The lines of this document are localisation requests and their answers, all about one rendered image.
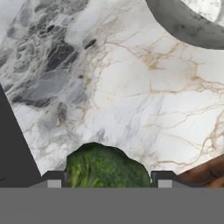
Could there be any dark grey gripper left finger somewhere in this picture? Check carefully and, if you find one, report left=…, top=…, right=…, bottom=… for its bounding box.
left=28, top=170, right=69, bottom=189

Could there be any green broccoli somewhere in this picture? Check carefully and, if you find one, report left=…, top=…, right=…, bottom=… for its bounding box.
left=65, top=142, right=152, bottom=189

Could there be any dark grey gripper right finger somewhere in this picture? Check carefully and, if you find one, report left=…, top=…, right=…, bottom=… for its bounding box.
left=150, top=170, right=203, bottom=189

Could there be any dark grey panel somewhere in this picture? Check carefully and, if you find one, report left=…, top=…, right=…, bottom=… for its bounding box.
left=0, top=82, right=44, bottom=189

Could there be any brown wooden cupboard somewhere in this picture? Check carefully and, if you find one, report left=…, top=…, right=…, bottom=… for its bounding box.
left=176, top=154, right=224, bottom=189

